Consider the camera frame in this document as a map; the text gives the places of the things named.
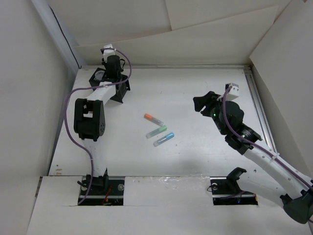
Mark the blue highlighter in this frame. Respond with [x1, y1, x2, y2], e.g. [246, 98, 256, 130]
[153, 132, 175, 147]

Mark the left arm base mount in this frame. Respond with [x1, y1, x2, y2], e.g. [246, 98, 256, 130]
[79, 177, 125, 206]

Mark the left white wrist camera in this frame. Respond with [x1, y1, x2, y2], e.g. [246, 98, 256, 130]
[100, 44, 116, 62]

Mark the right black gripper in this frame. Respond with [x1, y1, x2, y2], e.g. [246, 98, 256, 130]
[193, 91, 230, 135]

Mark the orange highlighter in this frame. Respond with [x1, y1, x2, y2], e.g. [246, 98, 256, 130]
[144, 114, 164, 126]

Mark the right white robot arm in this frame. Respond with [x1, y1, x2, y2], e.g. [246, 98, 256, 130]
[193, 91, 313, 224]

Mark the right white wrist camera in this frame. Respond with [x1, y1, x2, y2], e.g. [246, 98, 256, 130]
[225, 83, 239, 101]

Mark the black two-compartment organizer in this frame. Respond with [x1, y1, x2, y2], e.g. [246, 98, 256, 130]
[89, 68, 131, 103]

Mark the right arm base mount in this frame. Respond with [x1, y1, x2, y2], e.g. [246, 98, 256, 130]
[207, 167, 258, 206]

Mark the aluminium rail right edge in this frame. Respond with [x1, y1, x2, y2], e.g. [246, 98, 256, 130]
[244, 67, 277, 152]

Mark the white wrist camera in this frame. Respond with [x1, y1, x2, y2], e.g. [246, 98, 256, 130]
[225, 83, 239, 101]
[100, 44, 116, 62]

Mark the green highlighter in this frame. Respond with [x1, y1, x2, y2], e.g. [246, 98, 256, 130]
[146, 125, 167, 139]

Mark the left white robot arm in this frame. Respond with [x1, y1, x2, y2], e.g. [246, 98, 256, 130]
[73, 53, 130, 194]

